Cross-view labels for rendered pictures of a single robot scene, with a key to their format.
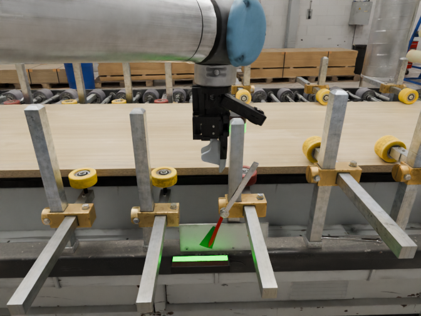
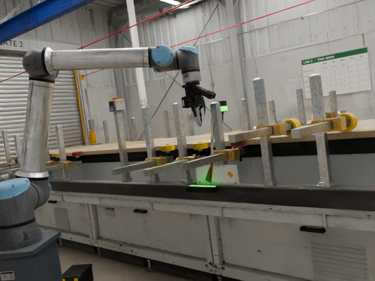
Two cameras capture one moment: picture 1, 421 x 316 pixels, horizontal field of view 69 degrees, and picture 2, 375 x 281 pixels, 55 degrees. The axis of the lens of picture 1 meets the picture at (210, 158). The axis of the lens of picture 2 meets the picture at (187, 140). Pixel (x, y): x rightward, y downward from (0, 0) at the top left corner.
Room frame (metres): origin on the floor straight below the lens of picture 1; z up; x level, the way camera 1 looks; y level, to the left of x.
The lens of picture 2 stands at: (-0.63, -1.16, 1.03)
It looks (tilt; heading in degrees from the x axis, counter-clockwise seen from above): 3 degrees down; 44
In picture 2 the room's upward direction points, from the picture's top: 7 degrees counter-clockwise
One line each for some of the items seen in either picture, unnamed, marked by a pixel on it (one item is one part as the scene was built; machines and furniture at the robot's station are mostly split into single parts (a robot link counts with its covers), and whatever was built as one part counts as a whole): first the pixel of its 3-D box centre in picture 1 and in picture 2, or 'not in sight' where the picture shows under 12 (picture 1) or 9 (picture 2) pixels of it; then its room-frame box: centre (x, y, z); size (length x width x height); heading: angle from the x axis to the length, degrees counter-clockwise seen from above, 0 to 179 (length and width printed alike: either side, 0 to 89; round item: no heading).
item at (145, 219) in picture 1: (156, 214); (187, 161); (0.74, 0.16, 0.82); 0.13 x 0.06 x 0.05; 92
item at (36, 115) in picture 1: (54, 189); (150, 147); (0.73, 0.43, 0.91); 0.03 x 0.03 x 0.48; 2
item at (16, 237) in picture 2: not in sight; (18, 231); (-0.05, 0.46, 0.65); 0.19 x 0.19 x 0.10
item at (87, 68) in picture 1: (80, 71); not in sight; (6.04, 2.50, 0.36); 0.59 x 0.57 x 0.73; 7
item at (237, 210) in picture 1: (241, 205); (225, 154); (0.75, -0.09, 0.85); 0.13 x 0.06 x 0.05; 92
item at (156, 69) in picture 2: not in sight; (165, 61); (0.58, 0.06, 1.32); 0.12 x 0.12 x 0.09; 45
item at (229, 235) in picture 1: (223, 237); (216, 175); (0.72, -0.04, 0.75); 0.26 x 0.01 x 0.10; 92
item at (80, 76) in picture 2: not in sight; (86, 116); (1.77, 2.78, 1.25); 0.15 x 0.08 x 1.10; 92
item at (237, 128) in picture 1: (233, 199); (220, 150); (0.75, -0.07, 0.87); 0.03 x 0.03 x 0.48; 2
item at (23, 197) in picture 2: not in sight; (14, 200); (-0.04, 0.47, 0.79); 0.17 x 0.15 x 0.18; 45
